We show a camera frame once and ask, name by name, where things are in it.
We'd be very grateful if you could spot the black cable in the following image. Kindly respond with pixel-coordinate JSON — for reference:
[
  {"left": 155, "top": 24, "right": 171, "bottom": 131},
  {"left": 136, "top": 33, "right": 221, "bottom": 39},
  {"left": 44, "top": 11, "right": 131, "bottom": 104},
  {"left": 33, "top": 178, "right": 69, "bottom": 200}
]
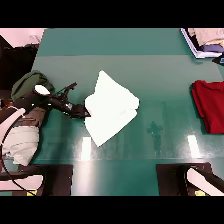
[{"left": 0, "top": 113, "right": 38, "bottom": 197}]

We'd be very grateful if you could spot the pale grey garment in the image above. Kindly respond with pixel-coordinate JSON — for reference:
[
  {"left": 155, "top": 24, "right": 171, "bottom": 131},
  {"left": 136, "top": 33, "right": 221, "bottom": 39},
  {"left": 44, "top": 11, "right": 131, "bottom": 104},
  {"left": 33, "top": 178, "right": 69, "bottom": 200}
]
[{"left": 1, "top": 125, "right": 41, "bottom": 167}]

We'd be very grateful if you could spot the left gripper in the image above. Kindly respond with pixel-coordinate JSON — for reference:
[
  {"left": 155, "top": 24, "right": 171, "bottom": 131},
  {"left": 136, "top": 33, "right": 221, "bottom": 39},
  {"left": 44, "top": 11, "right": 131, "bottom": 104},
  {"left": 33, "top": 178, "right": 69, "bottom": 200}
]
[{"left": 61, "top": 101, "right": 92, "bottom": 120}]

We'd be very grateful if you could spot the red garment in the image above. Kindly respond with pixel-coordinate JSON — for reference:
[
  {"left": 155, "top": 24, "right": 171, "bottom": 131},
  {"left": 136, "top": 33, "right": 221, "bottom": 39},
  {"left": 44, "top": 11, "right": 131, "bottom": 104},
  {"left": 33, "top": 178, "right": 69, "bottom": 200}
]
[{"left": 190, "top": 79, "right": 224, "bottom": 135}]

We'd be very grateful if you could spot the white garment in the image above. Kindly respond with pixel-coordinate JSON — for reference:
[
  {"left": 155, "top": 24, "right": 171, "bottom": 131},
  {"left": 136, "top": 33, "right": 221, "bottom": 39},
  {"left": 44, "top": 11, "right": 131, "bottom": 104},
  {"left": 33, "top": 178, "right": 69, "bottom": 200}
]
[{"left": 83, "top": 69, "right": 141, "bottom": 148}]

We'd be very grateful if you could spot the dark green garment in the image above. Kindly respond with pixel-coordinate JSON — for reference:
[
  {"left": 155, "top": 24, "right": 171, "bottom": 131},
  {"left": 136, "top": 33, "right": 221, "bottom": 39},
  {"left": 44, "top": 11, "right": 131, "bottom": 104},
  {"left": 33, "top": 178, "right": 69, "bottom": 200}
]
[{"left": 11, "top": 70, "right": 55, "bottom": 102}]

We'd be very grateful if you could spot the pale purple garment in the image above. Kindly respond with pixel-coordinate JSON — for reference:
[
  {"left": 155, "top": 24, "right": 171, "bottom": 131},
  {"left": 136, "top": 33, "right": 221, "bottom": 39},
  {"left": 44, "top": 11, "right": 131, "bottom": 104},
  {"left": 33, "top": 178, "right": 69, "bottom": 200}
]
[{"left": 199, "top": 44, "right": 224, "bottom": 55}]

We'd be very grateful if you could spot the grey brown garment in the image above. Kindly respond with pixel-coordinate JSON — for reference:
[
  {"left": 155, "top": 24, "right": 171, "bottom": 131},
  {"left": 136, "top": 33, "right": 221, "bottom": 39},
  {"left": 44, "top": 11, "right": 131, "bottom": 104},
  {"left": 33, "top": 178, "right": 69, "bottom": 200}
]
[{"left": 22, "top": 105, "right": 47, "bottom": 129}]

